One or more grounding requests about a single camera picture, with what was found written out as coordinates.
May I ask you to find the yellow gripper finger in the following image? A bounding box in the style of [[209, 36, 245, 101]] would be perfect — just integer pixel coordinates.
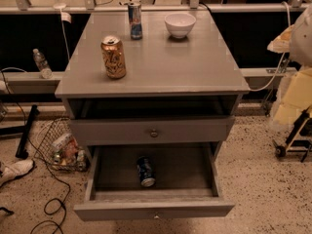
[[272, 66, 312, 125], [267, 25, 293, 54]]

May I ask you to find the blue pepsi can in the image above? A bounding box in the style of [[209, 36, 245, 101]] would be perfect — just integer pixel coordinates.
[[136, 156, 156, 187]]

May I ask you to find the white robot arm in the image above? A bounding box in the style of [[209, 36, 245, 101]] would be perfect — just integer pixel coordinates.
[[267, 5, 312, 125]]

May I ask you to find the grey drawer cabinet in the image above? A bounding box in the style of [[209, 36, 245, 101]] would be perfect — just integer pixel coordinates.
[[54, 9, 251, 154]]

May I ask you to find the open grey lower drawer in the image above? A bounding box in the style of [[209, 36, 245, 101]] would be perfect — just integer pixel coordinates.
[[74, 143, 234, 221]]

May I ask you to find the slim red bull can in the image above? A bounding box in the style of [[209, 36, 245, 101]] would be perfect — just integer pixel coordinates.
[[128, 2, 142, 40]]

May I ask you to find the orange tall drink can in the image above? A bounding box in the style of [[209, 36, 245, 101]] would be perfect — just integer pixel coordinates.
[[100, 35, 126, 79]]

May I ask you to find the closed grey upper drawer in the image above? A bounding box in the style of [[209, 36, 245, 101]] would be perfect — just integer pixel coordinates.
[[69, 116, 234, 146]]

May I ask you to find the white bowl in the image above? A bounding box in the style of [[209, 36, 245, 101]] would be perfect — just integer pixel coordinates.
[[165, 13, 197, 39]]

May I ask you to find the clear plastic water bottle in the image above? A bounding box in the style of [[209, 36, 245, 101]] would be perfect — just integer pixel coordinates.
[[33, 49, 53, 79]]

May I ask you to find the black bar on floor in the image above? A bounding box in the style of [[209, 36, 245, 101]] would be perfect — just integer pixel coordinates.
[[16, 104, 39, 159]]

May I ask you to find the white shoe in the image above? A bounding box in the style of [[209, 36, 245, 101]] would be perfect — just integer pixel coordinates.
[[0, 160, 34, 186]]

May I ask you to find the white hanging cable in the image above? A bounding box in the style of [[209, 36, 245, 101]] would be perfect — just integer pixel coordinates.
[[249, 1, 293, 93]]

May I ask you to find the black wheeled cart frame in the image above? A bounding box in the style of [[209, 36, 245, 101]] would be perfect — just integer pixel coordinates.
[[273, 106, 312, 163]]

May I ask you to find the wire basket with items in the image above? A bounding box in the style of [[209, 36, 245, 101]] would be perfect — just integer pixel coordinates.
[[35, 117, 89, 172]]

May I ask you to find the black floor cable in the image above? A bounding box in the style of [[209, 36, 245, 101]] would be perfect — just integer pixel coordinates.
[[0, 69, 72, 234]]

